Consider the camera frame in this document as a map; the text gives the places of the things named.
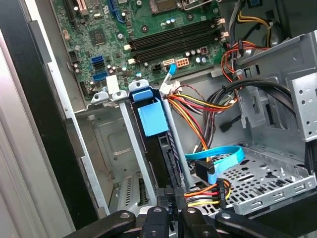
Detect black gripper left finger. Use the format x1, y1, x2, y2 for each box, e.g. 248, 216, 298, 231
63, 187, 171, 238

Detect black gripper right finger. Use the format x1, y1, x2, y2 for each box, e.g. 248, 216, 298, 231
174, 187, 298, 238

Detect coloured disk power wire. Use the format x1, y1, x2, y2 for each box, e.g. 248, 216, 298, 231
157, 94, 239, 217

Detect hard disk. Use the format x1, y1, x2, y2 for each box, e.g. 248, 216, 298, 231
128, 88, 196, 199

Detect metal disk bay cage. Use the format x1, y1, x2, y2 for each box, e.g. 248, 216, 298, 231
90, 79, 317, 216

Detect black open PC case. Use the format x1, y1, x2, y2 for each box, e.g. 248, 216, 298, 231
0, 0, 317, 238

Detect black RAM slot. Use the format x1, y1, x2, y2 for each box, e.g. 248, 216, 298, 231
132, 31, 225, 58
133, 36, 227, 64
128, 19, 221, 45
129, 23, 222, 50

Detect green motherboard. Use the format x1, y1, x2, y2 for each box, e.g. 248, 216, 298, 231
49, 0, 227, 100

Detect metal drive cage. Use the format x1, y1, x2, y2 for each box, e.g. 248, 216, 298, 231
234, 32, 317, 143

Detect blue expansion slot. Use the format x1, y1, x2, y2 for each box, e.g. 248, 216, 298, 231
108, 0, 126, 24

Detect CPU socket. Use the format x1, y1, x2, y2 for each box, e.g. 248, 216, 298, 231
148, 0, 185, 16

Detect metal locking lever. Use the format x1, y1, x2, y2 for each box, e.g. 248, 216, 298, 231
182, 0, 221, 11

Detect black expansion slot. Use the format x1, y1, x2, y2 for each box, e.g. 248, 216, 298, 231
64, 0, 78, 28

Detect pink expansion slot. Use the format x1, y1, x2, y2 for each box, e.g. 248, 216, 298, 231
77, 0, 89, 16

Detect grey power supply unit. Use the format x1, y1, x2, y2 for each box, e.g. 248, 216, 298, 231
273, 0, 317, 42

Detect blue data wire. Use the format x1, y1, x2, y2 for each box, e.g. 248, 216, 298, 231
160, 63, 246, 185

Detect white connector with thin wires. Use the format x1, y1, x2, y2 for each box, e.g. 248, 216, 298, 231
159, 80, 199, 97

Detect black cable bundle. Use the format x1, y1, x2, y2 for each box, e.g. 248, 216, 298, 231
205, 77, 298, 149

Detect coloured power wire bundle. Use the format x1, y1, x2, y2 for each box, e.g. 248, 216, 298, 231
220, 9, 275, 84

